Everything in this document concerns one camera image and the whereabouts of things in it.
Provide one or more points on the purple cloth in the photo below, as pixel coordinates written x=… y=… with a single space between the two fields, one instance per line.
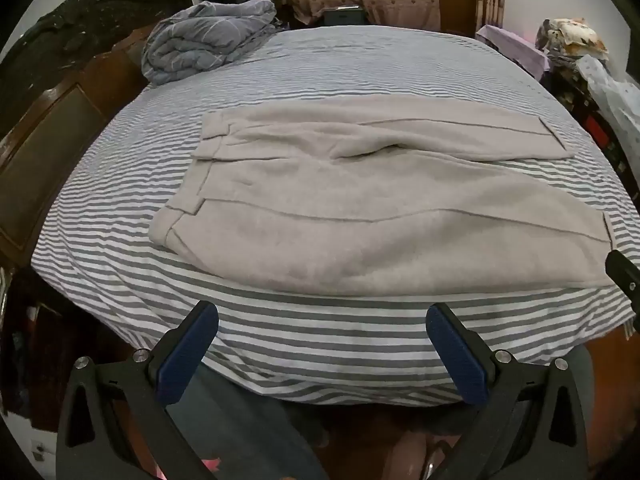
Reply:
x=515 y=47

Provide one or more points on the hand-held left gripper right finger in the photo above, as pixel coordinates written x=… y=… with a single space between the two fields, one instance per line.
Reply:
x=457 y=355

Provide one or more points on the pale blue-white plastic bag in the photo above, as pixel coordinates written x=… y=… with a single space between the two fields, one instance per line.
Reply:
x=615 y=105

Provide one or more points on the bed with striped sheet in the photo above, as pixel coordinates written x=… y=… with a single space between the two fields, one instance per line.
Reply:
x=280 y=330

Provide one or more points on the blue-grey quilt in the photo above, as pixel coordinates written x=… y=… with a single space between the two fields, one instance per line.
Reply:
x=205 y=40

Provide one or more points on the beige pants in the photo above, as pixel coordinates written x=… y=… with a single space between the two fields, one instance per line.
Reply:
x=350 y=200

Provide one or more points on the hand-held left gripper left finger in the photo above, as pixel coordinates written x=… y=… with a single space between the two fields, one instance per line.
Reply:
x=192 y=345

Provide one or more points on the person's grey trouser leg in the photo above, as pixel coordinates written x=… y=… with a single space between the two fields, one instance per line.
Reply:
x=240 y=425

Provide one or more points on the floral fabric bundle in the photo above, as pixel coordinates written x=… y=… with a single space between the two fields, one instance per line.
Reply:
x=570 y=35

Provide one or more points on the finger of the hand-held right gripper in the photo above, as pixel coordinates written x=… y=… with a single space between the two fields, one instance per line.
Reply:
x=625 y=275

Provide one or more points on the dark box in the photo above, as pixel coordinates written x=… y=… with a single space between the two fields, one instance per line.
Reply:
x=342 y=14

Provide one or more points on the dark wooden headboard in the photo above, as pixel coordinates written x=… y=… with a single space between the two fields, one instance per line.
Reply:
x=55 y=110

